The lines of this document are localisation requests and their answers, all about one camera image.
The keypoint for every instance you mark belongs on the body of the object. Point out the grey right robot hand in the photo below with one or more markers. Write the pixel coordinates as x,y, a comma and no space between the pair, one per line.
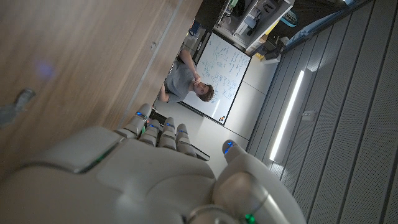
149,174

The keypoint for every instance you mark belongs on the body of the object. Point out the seated person in grey t-shirt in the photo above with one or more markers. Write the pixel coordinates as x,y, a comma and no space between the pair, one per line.
178,82

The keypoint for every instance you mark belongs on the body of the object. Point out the long ceiling light strip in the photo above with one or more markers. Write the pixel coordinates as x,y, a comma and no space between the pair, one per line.
287,112

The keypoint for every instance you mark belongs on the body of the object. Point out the small grey ceiling box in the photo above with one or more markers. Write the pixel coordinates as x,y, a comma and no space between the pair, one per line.
308,116

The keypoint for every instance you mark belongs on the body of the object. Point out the white shelf unit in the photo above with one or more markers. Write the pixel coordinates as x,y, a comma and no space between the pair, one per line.
248,21

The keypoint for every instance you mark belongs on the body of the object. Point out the whiteboard with black frame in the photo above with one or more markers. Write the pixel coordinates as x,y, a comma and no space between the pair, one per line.
228,62

